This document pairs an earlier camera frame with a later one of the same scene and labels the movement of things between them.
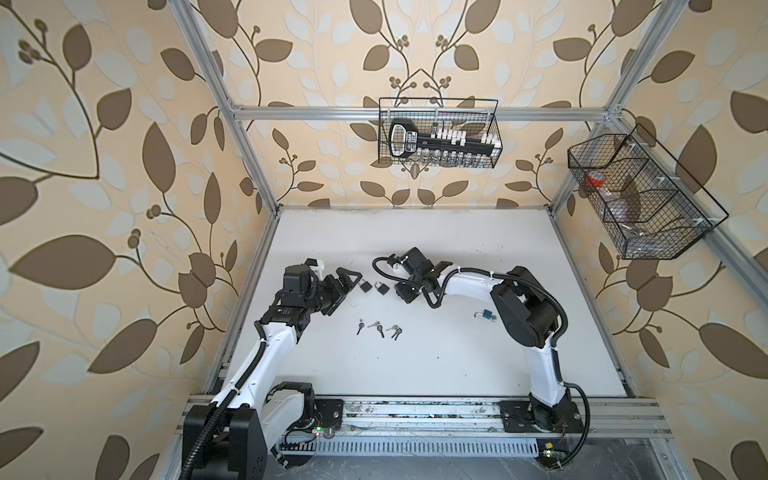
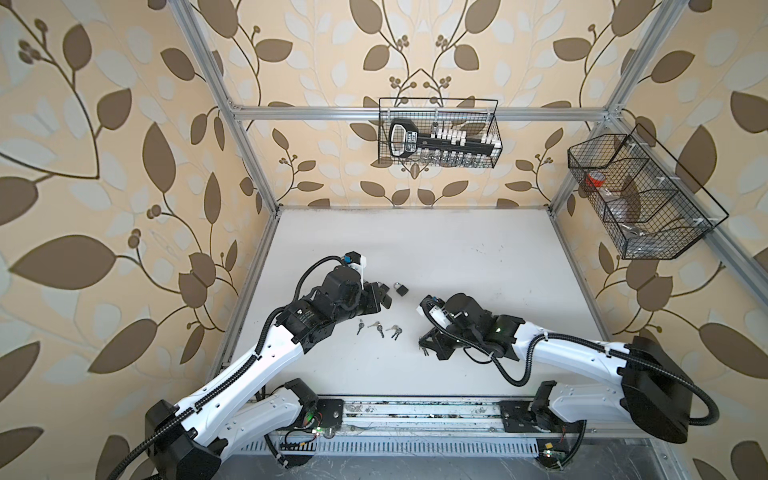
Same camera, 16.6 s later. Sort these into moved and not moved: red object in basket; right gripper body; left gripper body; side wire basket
Moved: left gripper body; right gripper body
Not moved: side wire basket; red object in basket
